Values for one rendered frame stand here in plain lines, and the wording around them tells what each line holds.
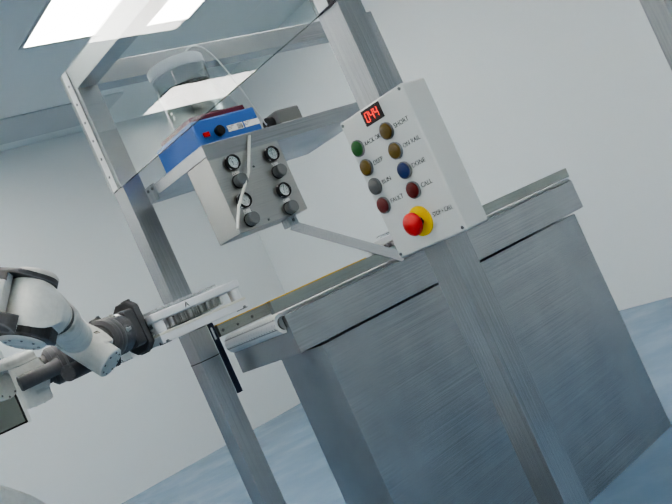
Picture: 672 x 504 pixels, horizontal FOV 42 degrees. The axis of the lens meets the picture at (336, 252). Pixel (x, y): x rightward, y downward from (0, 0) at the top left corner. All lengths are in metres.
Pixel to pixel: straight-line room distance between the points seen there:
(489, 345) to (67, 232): 6.02
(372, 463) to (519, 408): 0.77
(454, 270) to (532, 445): 0.33
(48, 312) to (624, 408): 2.00
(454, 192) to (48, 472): 5.81
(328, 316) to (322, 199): 5.04
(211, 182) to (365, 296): 0.51
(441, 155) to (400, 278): 0.98
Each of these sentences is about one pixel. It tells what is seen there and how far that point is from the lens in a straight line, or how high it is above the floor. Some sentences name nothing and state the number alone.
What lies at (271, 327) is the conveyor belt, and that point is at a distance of 2.13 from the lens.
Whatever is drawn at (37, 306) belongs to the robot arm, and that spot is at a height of 1.10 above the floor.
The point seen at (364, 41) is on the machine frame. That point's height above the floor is 1.29.
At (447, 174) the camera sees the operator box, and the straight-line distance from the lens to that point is 1.42.
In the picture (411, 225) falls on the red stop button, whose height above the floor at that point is 0.96.
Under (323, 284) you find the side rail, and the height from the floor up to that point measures 0.93.
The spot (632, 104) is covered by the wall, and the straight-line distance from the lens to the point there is 5.23.
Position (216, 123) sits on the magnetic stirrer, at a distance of 2.21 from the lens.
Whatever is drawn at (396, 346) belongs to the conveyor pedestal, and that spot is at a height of 0.69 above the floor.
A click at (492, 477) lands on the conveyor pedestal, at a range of 2.53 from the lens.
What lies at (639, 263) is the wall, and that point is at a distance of 5.49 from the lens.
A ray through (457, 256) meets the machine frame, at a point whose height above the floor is 0.88.
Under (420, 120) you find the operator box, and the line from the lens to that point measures 1.42.
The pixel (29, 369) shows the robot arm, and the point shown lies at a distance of 2.04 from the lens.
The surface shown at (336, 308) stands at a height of 0.86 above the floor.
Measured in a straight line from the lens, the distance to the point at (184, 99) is 2.00.
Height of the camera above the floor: 0.95
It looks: 1 degrees up
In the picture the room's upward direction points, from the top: 24 degrees counter-clockwise
